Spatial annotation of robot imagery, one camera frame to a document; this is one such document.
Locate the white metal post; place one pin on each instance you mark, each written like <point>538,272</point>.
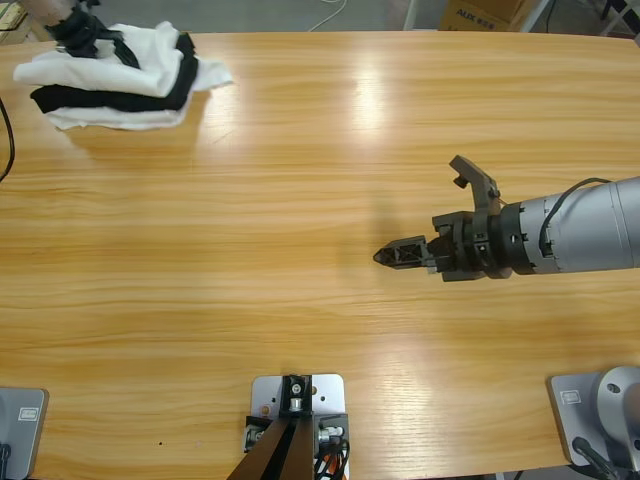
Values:
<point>412,15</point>
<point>537,17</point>

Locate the black metal stand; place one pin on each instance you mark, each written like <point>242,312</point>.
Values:
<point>620,15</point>

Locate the white t-shirt with black logo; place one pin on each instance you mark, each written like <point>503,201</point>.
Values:
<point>100,70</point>

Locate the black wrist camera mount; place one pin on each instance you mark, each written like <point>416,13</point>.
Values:
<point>477,185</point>

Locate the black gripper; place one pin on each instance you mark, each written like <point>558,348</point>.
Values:
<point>80,35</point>
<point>470,250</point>

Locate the cardboard box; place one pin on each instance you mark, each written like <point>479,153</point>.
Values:
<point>475,15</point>

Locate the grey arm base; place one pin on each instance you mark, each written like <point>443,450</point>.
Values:
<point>25,435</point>
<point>570,415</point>

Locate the wooden pallet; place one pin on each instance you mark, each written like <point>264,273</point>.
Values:
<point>12,20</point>

